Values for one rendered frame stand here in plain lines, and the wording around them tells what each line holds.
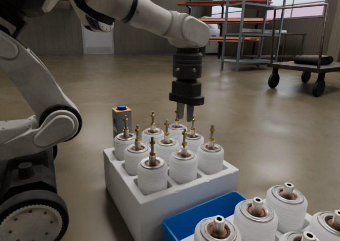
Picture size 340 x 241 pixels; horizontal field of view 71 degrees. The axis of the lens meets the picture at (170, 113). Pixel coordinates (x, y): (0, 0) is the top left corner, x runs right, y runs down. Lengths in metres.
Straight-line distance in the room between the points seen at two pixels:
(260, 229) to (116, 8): 0.57
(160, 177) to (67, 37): 9.00
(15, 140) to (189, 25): 0.67
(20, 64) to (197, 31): 0.55
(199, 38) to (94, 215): 0.72
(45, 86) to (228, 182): 0.72
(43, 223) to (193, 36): 0.69
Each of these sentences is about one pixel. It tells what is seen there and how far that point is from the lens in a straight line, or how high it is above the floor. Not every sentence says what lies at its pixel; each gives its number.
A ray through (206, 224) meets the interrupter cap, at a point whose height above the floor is 0.25.
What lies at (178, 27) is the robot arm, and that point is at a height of 0.65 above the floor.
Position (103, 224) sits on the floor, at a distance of 0.95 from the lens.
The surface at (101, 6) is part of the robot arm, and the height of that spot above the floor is 0.69.
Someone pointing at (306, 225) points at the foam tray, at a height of 0.16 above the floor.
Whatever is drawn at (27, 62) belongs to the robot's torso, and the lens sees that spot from 0.88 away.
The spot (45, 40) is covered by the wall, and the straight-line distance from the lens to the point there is 9.54.
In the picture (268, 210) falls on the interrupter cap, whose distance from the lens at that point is 0.63.
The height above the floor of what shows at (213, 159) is 0.23.
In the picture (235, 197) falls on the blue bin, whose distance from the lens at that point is 0.91.
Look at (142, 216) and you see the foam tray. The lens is 0.75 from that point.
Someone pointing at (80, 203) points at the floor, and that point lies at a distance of 1.06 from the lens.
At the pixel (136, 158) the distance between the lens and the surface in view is 0.83.
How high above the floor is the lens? 0.63
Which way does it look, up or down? 18 degrees down
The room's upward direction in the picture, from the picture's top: 1 degrees clockwise
